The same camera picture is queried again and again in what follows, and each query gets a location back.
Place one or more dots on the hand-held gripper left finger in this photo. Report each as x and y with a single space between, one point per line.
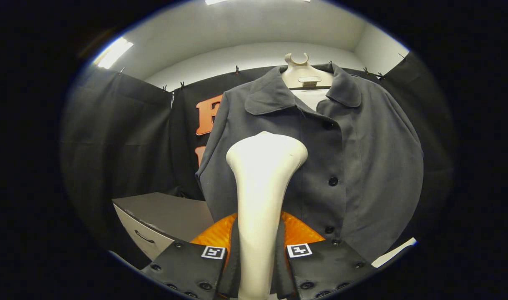
231 266

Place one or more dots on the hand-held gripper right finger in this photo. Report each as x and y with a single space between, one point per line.
281 271

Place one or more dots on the white garment steamer head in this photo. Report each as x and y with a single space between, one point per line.
262 179

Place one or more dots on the grey button-up shirt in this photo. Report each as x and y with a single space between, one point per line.
375 166

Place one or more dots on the grey-topped drawer cabinet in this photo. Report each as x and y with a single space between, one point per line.
174 212

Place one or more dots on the white side table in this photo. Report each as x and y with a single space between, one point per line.
393 252

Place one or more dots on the row of black backdrop clips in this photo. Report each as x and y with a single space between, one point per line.
237 69

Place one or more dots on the narrow ceiling light strip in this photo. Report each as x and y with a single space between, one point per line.
113 53

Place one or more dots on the rectangular ceiling light panel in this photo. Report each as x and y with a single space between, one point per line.
216 1

